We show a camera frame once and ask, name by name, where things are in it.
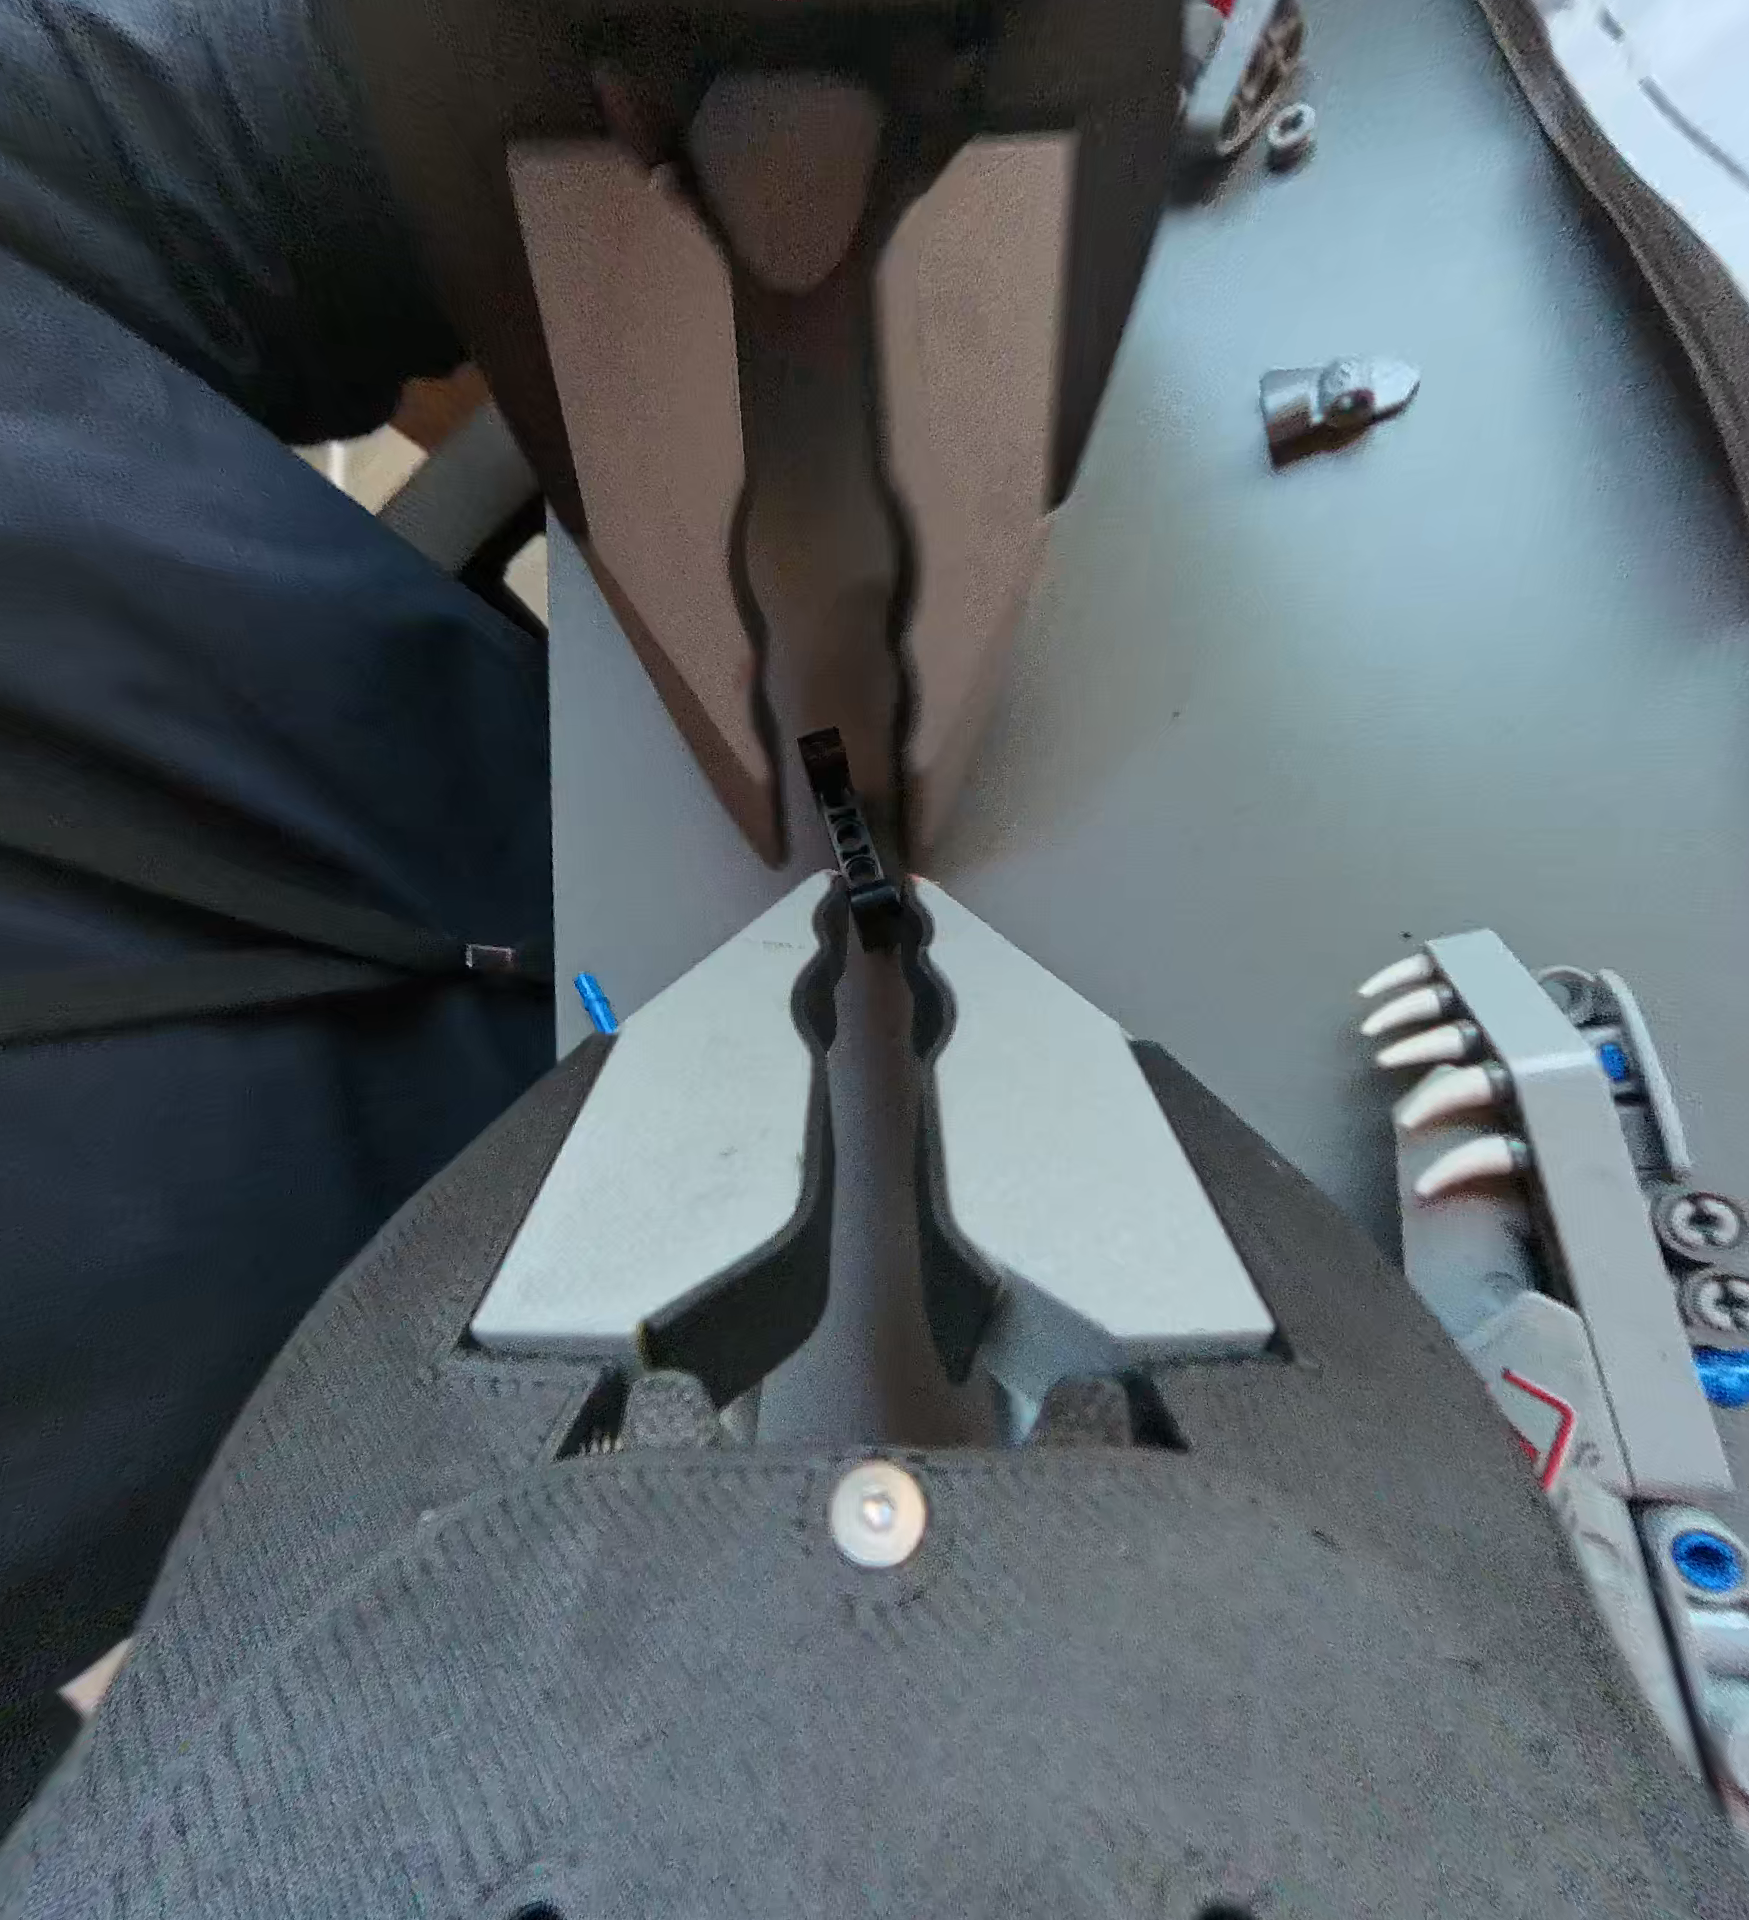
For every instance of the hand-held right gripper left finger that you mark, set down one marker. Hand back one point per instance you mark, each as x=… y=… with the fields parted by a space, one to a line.
x=634 y=1186

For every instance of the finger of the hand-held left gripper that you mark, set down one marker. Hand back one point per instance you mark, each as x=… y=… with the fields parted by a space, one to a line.
x=620 y=450
x=972 y=450

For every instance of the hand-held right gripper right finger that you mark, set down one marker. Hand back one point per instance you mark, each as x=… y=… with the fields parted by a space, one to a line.
x=1085 y=1186

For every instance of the blue lego pin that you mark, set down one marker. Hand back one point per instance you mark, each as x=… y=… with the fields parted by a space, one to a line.
x=597 y=1005

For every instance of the black lego frame piece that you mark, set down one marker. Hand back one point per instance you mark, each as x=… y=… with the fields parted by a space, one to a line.
x=853 y=841

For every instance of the grey lego beam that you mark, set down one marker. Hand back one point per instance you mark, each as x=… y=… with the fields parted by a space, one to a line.
x=1242 y=75

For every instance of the small grey lego bush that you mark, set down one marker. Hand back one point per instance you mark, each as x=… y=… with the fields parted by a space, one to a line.
x=1287 y=139

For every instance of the grey lego connector piece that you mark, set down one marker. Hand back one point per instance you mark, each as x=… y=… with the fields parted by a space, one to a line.
x=1302 y=409

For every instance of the grey lego jaw with teeth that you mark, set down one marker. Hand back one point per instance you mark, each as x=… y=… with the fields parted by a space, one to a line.
x=1580 y=1200

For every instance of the lego instruction booklet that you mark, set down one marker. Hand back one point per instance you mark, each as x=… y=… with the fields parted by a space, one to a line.
x=1744 y=196

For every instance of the person's dark clothing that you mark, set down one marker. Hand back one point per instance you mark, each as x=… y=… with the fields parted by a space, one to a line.
x=139 y=1350

